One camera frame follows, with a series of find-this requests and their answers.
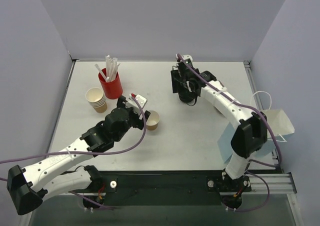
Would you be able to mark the stack of paper cups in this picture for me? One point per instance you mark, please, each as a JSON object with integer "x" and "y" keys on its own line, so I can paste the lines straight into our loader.
{"x": 96, "y": 98}

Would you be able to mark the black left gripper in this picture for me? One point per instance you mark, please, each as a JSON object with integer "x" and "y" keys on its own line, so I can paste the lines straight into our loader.
{"x": 137, "y": 118}

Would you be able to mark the stack of black lids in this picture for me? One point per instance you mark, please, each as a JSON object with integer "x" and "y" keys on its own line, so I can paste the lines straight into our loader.
{"x": 188, "y": 97}

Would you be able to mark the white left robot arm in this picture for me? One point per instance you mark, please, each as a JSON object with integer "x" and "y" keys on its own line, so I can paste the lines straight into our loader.
{"x": 31, "y": 185}

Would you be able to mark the bundle of wrapped straws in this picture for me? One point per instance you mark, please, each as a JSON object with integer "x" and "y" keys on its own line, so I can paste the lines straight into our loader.
{"x": 111, "y": 66}

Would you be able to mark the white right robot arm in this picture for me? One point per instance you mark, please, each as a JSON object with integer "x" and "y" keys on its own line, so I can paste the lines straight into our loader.
{"x": 250, "y": 130}

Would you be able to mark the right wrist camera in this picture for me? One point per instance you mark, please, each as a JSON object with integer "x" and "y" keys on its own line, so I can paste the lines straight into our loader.
{"x": 186, "y": 57}

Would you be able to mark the brown paper coffee cup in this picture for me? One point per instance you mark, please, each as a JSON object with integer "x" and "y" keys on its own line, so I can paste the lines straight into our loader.
{"x": 153, "y": 120}

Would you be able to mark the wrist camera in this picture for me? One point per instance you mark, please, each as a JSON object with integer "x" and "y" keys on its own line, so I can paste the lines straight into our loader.
{"x": 186, "y": 57}
{"x": 136, "y": 101}

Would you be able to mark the aluminium frame rail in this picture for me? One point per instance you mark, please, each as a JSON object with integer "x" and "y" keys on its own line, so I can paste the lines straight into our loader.
{"x": 277, "y": 181}

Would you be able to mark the red ribbed straw cup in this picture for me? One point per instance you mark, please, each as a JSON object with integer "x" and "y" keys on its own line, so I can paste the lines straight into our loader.
{"x": 112, "y": 90}

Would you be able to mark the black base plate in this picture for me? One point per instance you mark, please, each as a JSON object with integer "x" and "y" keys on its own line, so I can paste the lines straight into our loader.
{"x": 168, "y": 188}

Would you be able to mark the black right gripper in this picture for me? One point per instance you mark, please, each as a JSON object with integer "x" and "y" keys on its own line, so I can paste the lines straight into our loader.
{"x": 175, "y": 81}

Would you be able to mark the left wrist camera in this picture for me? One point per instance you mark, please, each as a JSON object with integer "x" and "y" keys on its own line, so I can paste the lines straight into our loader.
{"x": 136, "y": 101}

